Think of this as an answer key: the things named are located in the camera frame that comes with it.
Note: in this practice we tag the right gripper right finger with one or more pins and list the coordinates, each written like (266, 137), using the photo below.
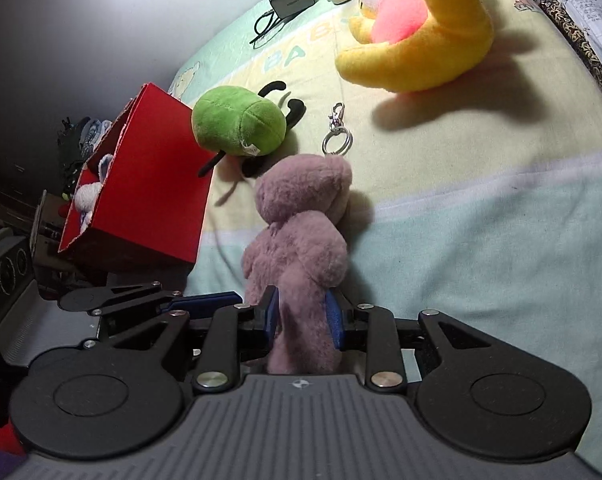
(450, 355)

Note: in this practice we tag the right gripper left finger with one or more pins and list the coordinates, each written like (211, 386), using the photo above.
(207, 354)

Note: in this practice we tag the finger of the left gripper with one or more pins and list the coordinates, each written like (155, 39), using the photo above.
(194, 307)
(107, 300)

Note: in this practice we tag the pink plush bear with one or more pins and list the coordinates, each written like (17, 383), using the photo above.
(302, 253)

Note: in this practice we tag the white plush sheep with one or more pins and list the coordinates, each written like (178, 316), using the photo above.
(86, 196)

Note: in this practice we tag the green plush toy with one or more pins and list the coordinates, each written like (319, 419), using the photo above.
(231, 120)

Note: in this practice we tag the yellow tiger plush toy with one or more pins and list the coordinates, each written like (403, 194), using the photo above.
(415, 45)

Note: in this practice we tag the red cardboard box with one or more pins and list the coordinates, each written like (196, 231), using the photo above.
(150, 209)

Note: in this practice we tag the baby print blanket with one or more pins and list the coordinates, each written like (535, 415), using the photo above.
(482, 198)

